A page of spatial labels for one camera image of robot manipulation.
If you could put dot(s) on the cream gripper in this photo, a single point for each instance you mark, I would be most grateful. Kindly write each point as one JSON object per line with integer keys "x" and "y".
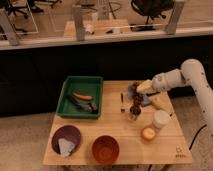
{"x": 146, "y": 87}

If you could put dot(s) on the dark red grape bunch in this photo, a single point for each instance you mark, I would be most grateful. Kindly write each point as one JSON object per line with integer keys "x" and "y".
{"x": 137, "y": 98}

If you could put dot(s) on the small metal cup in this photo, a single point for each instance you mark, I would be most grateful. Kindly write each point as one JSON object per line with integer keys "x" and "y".
{"x": 135, "y": 111}

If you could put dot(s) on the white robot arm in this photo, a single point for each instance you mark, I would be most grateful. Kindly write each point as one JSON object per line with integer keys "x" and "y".
{"x": 191, "y": 73}

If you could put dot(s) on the blue sponge block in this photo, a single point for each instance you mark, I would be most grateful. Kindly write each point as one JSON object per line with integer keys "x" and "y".
{"x": 145, "y": 100}

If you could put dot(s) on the metal spoon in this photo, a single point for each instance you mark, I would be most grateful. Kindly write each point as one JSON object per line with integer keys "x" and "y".
{"x": 122, "y": 104}

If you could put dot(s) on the dark tool in tray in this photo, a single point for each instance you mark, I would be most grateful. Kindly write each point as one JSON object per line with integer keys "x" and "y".
{"x": 90, "y": 107}

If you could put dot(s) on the wooden table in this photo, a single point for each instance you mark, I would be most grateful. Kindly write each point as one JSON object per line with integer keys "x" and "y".
{"x": 169, "y": 147}

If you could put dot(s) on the orange carrot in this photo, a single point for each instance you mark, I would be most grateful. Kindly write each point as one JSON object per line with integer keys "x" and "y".
{"x": 83, "y": 97}

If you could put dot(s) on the green plastic tray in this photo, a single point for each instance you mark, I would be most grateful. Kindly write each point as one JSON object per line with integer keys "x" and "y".
{"x": 84, "y": 85}

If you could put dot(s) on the brown orange bowl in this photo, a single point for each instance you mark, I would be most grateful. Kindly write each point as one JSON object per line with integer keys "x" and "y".
{"x": 105, "y": 150}

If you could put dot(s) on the black office chair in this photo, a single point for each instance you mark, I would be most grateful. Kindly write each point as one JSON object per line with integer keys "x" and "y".
{"x": 152, "y": 8}

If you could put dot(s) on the grey folded cloth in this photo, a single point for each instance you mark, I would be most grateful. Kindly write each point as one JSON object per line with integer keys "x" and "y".
{"x": 65, "y": 147}

